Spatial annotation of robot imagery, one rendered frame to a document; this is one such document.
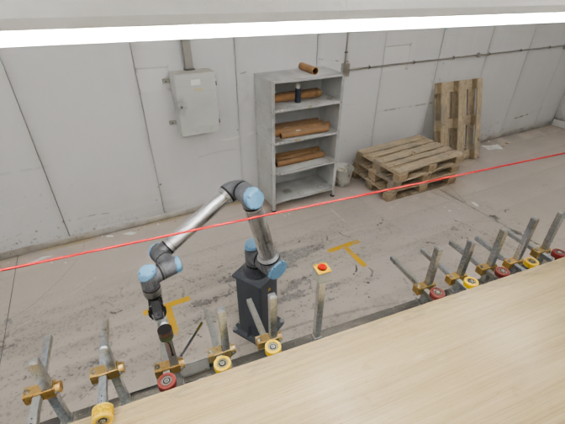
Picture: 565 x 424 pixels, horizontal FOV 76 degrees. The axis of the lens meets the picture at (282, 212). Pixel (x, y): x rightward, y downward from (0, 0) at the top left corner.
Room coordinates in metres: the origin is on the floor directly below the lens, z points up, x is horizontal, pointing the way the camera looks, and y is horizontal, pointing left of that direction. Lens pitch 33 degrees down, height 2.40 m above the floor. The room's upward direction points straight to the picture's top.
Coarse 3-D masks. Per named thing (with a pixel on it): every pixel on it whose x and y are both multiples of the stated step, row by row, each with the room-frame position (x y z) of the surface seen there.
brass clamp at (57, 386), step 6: (36, 384) 0.88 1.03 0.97; (54, 384) 0.88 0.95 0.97; (60, 384) 0.89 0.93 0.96; (30, 390) 0.86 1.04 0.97; (36, 390) 0.86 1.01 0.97; (48, 390) 0.86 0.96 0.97; (54, 390) 0.86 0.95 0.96; (60, 390) 0.87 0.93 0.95; (24, 396) 0.83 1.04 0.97; (30, 396) 0.83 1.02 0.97; (42, 396) 0.84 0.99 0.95; (48, 396) 0.85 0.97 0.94; (54, 396) 0.86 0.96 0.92; (24, 402) 0.82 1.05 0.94; (30, 402) 0.83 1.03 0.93
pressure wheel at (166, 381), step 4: (160, 376) 0.96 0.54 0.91; (164, 376) 0.96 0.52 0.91; (168, 376) 0.96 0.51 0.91; (172, 376) 0.96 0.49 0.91; (160, 380) 0.94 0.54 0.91; (164, 380) 0.94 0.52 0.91; (168, 380) 0.94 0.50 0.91; (172, 380) 0.94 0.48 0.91; (176, 380) 0.95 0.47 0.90; (160, 384) 0.92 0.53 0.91; (164, 384) 0.92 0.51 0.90; (168, 384) 0.92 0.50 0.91; (172, 384) 0.92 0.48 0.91; (176, 384) 0.94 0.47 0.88; (160, 388) 0.91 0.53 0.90; (164, 388) 0.91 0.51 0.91; (168, 388) 0.91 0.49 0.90; (172, 388) 0.92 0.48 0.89
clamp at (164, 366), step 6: (168, 360) 1.07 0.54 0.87; (180, 360) 1.07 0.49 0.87; (162, 366) 1.04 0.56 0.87; (168, 366) 1.04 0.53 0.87; (174, 366) 1.04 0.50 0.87; (180, 366) 1.05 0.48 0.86; (156, 372) 1.01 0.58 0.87; (162, 372) 1.02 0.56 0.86; (174, 372) 1.03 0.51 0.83; (156, 378) 1.00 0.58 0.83
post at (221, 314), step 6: (222, 306) 1.16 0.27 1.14; (222, 312) 1.14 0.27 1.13; (222, 318) 1.13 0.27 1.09; (222, 324) 1.13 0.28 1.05; (222, 330) 1.13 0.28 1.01; (222, 336) 1.13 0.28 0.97; (228, 336) 1.14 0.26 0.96; (222, 342) 1.13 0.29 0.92; (228, 342) 1.14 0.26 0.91; (222, 348) 1.14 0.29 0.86; (228, 348) 1.14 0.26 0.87
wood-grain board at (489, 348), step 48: (480, 288) 1.53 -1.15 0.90; (528, 288) 1.53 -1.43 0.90; (336, 336) 1.19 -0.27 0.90; (384, 336) 1.19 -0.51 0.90; (432, 336) 1.19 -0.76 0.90; (480, 336) 1.19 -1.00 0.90; (528, 336) 1.20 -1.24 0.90; (192, 384) 0.93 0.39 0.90; (240, 384) 0.93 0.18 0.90; (288, 384) 0.93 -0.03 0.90; (336, 384) 0.93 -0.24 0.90; (384, 384) 0.93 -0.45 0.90; (432, 384) 0.93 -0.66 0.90; (480, 384) 0.93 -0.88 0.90; (528, 384) 0.93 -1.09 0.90
